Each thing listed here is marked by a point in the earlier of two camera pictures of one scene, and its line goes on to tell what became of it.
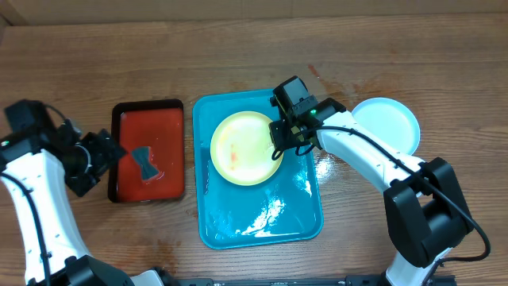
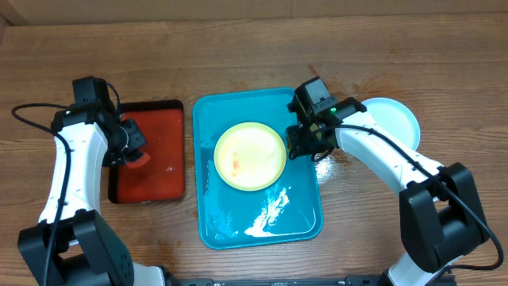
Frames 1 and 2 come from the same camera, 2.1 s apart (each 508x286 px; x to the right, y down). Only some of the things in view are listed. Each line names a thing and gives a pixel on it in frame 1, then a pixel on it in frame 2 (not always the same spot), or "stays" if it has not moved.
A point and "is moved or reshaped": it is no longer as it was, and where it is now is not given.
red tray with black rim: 159,124 stays
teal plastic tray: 286,208 stays
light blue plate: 390,121 stays
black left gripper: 106,151 to 137,139
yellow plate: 241,148 is moved or reshaped
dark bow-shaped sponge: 142,156 is moved or reshaped
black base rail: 364,280 stays
